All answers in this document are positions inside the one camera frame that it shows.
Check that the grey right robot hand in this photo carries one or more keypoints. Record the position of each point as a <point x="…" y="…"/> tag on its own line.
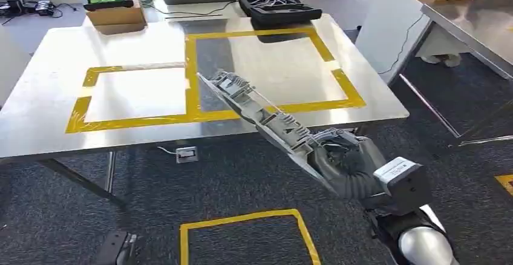
<point x="352" y="167"/>

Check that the grey plastic wheel hubcap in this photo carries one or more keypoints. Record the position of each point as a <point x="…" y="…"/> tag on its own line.
<point x="260" y="115"/>

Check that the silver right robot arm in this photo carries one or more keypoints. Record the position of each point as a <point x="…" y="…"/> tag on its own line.
<point x="421" y="243"/>

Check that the white desk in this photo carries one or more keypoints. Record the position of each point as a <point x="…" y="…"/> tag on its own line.
<point x="384" y="26"/>
<point x="240" y="10"/>

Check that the person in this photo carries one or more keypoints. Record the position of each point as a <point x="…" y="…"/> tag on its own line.
<point x="441" y="46"/>

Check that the yellow floor tape outline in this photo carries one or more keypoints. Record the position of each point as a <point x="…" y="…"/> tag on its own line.
<point x="507" y="183"/>
<point x="184" y="243"/>

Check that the grey floor socket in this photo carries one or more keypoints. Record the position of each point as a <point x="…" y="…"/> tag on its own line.
<point x="186" y="154"/>

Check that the black open carry case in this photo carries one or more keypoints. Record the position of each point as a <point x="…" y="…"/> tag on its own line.
<point x="280" y="14"/>

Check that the steel bench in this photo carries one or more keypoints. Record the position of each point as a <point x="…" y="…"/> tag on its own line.
<point x="473" y="26"/>

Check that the steel table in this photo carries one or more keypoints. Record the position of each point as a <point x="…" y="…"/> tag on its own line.
<point x="140" y="46"/>

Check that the open cardboard box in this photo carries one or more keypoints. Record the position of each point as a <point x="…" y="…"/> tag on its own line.
<point x="116" y="16"/>

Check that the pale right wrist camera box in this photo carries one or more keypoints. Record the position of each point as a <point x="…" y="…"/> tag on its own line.
<point x="405" y="187"/>

